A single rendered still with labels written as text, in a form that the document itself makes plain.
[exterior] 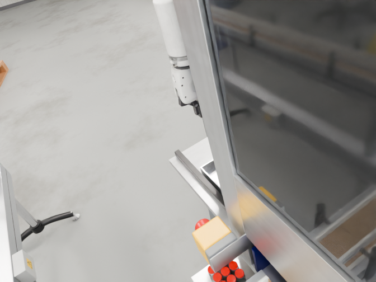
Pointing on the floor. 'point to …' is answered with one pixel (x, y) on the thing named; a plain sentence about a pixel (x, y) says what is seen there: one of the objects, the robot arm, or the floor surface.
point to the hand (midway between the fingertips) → (199, 109)
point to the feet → (48, 223)
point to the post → (211, 106)
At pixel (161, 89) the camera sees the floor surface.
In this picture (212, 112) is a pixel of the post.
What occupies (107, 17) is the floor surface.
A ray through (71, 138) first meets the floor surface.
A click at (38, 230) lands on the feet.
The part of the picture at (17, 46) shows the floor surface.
